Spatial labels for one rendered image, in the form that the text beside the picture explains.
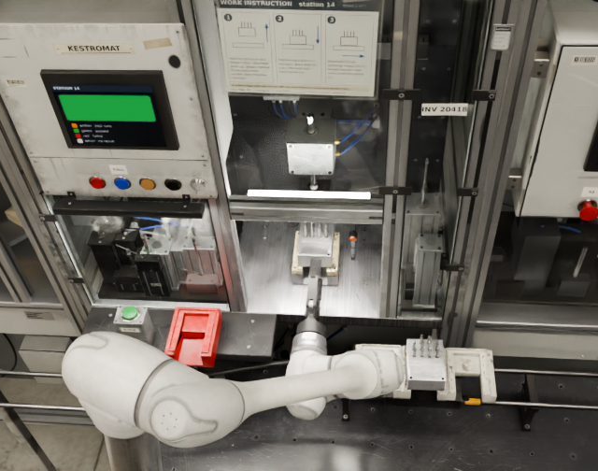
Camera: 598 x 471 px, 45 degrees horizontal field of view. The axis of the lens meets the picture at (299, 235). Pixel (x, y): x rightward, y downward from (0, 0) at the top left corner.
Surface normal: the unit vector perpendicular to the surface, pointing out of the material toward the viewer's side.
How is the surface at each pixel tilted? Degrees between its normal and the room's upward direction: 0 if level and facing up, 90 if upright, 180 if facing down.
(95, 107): 90
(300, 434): 0
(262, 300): 0
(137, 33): 90
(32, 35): 91
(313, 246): 0
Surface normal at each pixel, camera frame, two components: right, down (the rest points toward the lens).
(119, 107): -0.09, 0.74
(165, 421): -0.20, -0.04
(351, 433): -0.05, -0.67
